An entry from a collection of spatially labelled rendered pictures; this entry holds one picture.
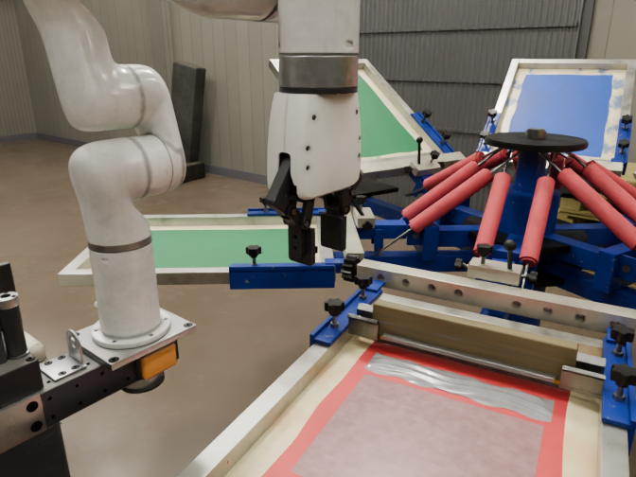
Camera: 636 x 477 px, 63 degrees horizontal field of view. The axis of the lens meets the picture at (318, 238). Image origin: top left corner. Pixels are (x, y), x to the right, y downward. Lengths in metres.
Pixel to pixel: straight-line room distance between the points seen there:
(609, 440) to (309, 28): 0.79
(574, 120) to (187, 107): 5.34
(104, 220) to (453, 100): 4.57
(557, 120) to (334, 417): 2.08
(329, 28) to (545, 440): 0.77
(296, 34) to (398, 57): 4.97
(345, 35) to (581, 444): 0.79
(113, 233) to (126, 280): 0.08
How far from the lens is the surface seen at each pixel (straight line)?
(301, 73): 0.48
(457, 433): 0.98
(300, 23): 0.48
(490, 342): 1.10
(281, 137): 0.49
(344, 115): 0.51
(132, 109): 0.84
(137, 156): 0.82
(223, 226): 2.02
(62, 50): 0.83
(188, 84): 7.12
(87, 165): 0.80
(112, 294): 0.86
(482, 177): 1.72
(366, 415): 0.99
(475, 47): 5.10
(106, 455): 2.50
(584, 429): 1.07
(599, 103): 2.87
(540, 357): 1.10
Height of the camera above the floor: 1.57
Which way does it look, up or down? 19 degrees down
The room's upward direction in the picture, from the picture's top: straight up
